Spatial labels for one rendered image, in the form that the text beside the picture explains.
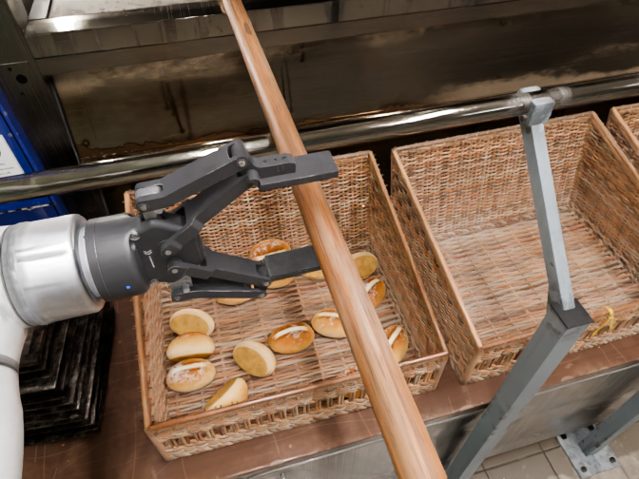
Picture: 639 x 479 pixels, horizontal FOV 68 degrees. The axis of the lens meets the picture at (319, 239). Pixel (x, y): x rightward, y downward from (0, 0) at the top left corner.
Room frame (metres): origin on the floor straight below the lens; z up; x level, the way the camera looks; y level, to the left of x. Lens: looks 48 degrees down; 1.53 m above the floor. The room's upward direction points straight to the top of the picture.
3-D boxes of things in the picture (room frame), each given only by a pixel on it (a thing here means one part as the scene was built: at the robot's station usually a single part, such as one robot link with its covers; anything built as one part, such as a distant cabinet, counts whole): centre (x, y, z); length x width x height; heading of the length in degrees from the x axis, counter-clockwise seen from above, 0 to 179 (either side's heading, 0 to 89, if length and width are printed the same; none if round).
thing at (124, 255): (0.28, 0.15, 1.20); 0.09 x 0.07 x 0.08; 106
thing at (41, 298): (0.26, 0.22, 1.20); 0.09 x 0.06 x 0.09; 16
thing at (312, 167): (0.32, 0.02, 1.26); 0.07 x 0.03 x 0.01; 106
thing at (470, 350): (0.75, -0.49, 0.72); 0.56 x 0.49 x 0.28; 106
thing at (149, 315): (0.59, 0.08, 0.72); 0.56 x 0.49 x 0.28; 105
